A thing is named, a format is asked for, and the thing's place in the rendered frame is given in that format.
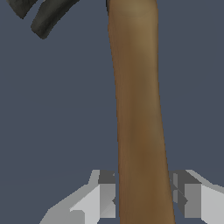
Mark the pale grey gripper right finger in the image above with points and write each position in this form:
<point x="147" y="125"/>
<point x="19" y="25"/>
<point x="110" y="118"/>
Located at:
<point x="201" y="204"/>

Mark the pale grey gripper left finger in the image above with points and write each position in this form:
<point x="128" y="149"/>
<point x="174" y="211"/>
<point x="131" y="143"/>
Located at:
<point x="99" y="201"/>

